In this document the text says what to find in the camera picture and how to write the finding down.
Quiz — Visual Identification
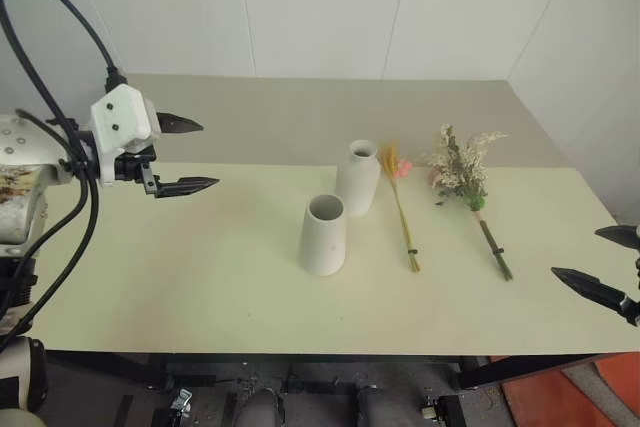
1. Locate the black table frame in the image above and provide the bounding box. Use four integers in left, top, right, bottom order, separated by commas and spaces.
43, 350, 640, 394

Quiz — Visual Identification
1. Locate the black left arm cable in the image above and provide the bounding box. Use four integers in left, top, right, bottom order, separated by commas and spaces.
0, 0, 129, 348

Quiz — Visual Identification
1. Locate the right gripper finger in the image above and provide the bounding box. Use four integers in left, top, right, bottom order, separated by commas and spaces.
594, 224, 640, 251
550, 266, 640, 329

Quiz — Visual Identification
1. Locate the white bottle-shaped vase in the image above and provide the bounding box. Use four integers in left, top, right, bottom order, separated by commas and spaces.
334, 139, 383, 219

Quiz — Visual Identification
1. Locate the yellow wheat and pink flower bundle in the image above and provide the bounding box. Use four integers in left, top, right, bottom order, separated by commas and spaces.
377, 141, 423, 274

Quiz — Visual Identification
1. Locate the dark grey rounded shape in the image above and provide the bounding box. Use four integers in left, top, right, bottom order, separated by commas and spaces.
233, 388, 287, 427

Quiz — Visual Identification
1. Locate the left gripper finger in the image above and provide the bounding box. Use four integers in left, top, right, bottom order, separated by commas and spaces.
156, 112, 205, 136
148, 175, 222, 200

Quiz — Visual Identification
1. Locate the mixed dried flower bouquet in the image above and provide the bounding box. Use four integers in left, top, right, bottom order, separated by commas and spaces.
424, 122, 516, 283

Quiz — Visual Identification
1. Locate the orange floor mat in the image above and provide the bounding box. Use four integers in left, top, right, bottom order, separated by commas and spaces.
498, 353, 640, 427

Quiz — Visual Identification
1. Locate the white tapered vase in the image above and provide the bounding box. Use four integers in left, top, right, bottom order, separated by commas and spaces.
298, 193, 348, 278

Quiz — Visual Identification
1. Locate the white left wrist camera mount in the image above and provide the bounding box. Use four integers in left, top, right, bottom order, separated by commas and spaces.
89, 84, 162, 189

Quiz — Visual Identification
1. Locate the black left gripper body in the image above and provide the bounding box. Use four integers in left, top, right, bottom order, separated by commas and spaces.
113, 143, 157, 194

